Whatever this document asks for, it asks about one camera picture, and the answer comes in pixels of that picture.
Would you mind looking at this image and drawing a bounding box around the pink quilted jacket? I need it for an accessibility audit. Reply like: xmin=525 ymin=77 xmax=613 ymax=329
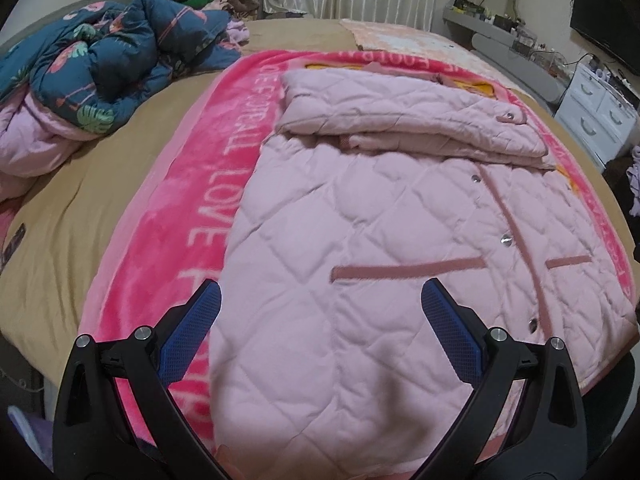
xmin=207 ymin=67 xmax=638 ymax=480

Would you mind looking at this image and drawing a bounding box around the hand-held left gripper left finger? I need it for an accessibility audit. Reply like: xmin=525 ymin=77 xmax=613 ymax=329
xmin=52 ymin=279 xmax=228 ymax=480

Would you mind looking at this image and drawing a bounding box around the dark cloth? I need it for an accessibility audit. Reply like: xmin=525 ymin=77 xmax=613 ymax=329
xmin=602 ymin=155 xmax=633 ymax=196

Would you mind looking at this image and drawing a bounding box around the purple cloth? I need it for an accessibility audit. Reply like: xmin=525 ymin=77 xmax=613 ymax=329
xmin=625 ymin=145 xmax=640 ymax=216

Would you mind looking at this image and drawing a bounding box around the grey curved shelf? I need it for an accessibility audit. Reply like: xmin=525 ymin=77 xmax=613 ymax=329
xmin=442 ymin=5 xmax=571 ymax=106

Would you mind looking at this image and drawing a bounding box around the white drawer cabinet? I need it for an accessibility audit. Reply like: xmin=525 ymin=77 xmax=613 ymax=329
xmin=555 ymin=62 xmax=640 ymax=168

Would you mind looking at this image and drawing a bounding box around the dark fabric tag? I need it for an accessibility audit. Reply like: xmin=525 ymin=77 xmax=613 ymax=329
xmin=0 ymin=225 xmax=26 ymax=271

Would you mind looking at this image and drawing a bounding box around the pale floral blanket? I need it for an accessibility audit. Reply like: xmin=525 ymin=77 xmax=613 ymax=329
xmin=340 ymin=19 xmax=531 ymax=96

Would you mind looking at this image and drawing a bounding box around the black flat television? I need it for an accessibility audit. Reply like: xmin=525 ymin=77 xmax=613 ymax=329
xmin=570 ymin=0 xmax=640 ymax=73

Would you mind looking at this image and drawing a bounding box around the pink printed blanket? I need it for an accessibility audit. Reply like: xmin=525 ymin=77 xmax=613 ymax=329
xmin=77 ymin=49 xmax=640 ymax=480

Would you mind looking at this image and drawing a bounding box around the blue floral comforter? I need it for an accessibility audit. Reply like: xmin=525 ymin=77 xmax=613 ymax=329
xmin=0 ymin=0 xmax=251 ymax=201

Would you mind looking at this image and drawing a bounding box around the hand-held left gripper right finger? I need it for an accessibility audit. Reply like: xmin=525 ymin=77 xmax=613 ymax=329
xmin=415 ymin=278 xmax=587 ymax=480

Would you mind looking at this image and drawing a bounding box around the clutter of small electronics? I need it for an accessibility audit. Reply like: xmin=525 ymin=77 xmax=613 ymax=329
xmin=450 ymin=0 xmax=571 ymax=76

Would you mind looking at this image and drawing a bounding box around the bed with tan sheet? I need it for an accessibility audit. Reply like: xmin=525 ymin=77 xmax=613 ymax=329
xmin=0 ymin=17 xmax=640 ymax=396

